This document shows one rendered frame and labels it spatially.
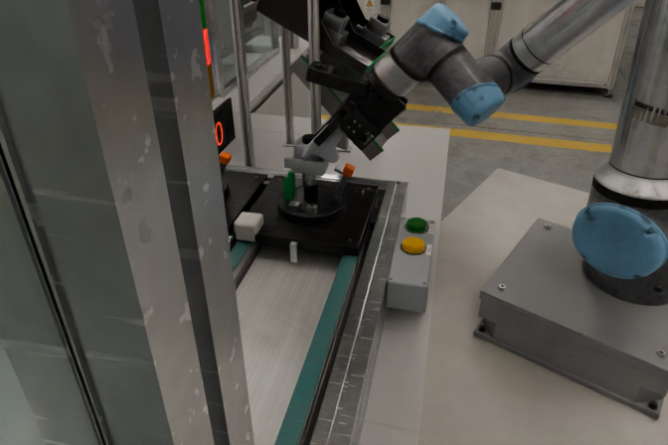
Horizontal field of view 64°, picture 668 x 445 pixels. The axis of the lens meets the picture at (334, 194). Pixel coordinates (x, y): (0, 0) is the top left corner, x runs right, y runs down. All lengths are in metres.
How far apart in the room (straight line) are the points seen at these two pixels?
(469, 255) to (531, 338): 0.29
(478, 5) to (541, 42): 4.01
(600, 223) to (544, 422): 0.30
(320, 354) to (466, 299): 0.36
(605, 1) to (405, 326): 0.60
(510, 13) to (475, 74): 4.07
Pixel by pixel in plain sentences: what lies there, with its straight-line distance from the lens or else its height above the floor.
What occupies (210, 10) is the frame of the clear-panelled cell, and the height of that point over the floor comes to 1.18.
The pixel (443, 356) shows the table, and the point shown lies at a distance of 0.94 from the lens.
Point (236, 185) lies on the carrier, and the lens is 1.19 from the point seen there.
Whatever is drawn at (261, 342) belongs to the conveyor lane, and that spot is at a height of 0.92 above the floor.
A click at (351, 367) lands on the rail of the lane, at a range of 0.78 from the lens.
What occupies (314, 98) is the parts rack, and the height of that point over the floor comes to 1.13.
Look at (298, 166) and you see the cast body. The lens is 1.02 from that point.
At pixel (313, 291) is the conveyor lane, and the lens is 0.95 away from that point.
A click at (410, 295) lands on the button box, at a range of 0.92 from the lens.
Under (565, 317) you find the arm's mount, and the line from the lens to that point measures 0.91.
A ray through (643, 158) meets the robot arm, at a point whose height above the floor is 1.24.
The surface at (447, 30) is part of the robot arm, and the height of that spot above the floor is 1.34.
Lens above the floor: 1.53
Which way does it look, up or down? 30 degrees down
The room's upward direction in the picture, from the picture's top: straight up
